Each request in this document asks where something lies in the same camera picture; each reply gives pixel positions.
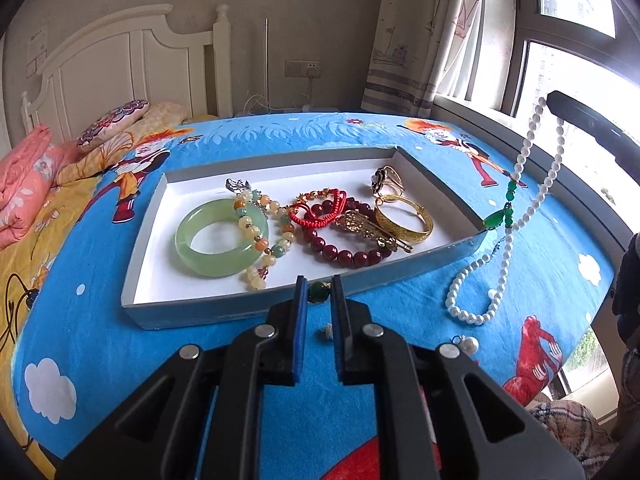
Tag white charging cable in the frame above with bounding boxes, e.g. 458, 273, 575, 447
242, 16, 317, 117

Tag white wooden headboard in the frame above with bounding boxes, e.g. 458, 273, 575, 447
21, 3, 233, 142

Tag printed window curtain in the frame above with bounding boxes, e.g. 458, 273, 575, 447
361, 0, 480, 118

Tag small pearl earring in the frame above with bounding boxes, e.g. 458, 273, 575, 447
451, 335, 480, 356

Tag green jade bangle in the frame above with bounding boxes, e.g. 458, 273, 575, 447
174, 198, 269, 278

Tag silver crystal brooch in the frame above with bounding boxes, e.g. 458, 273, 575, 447
226, 178, 252, 193

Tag blue cartoon blanket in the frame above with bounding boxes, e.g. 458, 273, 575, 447
9, 114, 615, 479

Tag wide gold bangle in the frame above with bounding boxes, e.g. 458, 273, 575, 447
374, 194, 434, 245

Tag red woven cord bracelet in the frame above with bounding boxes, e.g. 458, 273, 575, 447
288, 187, 348, 232

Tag green bead earring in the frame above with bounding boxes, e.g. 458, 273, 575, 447
307, 281, 331, 304

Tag plaid fabric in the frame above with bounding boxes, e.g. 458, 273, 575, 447
526, 400, 617, 479

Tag patterned round cushion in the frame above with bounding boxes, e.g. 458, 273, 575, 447
77, 100, 150, 153

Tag interlocked rose gold rings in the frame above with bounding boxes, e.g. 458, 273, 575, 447
370, 164, 407, 198

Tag pink floral folded quilt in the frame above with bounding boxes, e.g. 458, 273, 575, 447
0, 125, 82, 249

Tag multicolour stone bead bracelet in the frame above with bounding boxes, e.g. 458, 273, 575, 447
232, 188, 298, 292

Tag shallow white grey tray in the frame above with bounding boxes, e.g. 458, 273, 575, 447
122, 146, 487, 330

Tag cream pillow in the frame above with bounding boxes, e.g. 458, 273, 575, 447
55, 103, 190, 185

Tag dark red bead bracelet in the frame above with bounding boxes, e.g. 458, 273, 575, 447
300, 195, 396, 269

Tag wall power socket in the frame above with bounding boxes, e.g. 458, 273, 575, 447
284, 60, 321, 79

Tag yellow cartoon bedsheet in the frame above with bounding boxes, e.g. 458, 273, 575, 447
0, 129, 196, 480

